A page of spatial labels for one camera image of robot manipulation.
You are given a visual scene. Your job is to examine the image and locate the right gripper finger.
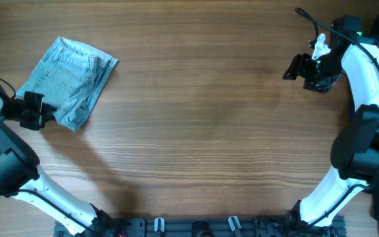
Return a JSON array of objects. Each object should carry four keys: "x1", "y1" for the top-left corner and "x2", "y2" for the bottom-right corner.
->
[
  {"x1": 282, "y1": 62, "x2": 302, "y2": 80},
  {"x1": 303, "y1": 81, "x2": 335, "y2": 93}
]

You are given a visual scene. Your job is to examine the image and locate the right black cable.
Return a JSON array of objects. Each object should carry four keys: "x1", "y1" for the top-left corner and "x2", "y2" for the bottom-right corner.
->
[{"x1": 294, "y1": 7, "x2": 379, "y2": 228}]

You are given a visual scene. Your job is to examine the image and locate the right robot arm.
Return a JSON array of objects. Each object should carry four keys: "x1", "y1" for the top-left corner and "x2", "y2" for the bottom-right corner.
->
[{"x1": 283, "y1": 15, "x2": 379, "y2": 236}]

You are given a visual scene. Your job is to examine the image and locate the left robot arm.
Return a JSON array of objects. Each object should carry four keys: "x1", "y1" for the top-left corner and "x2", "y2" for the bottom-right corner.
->
[{"x1": 0, "y1": 78, "x2": 124, "y2": 236}]

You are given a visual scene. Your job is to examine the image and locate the light blue denim shorts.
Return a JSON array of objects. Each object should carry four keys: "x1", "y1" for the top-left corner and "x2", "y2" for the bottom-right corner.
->
[{"x1": 16, "y1": 37, "x2": 118, "y2": 132}]

